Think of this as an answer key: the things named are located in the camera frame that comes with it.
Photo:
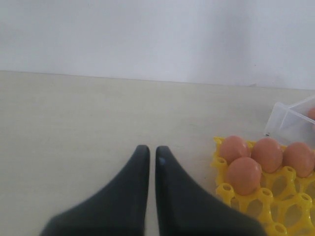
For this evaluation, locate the left gripper black idle right finger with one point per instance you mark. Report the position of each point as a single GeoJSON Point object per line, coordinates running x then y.
{"type": "Point", "coordinates": [186, 209]}

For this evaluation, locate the left gripper black idle left finger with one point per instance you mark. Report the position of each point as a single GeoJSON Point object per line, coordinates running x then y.
{"type": "Point", "coordinates": [118, 209]}

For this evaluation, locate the brown egg bin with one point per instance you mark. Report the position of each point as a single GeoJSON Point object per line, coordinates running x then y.
{"type": "Point", "coordinates": [244, 175]}

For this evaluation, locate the yellow plastic egg tray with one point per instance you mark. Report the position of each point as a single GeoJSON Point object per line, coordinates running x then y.
{"type": "Point", "coordinates": [284, 204]}

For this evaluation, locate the clear plastic bin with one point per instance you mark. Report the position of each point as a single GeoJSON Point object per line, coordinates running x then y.
{"type": "Point", "coordinates": [289, 123]}

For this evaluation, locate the brown egg left cluster middle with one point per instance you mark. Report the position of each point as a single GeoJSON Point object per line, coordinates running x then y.
{"type": "Point", "coordinates": [311, 113]}

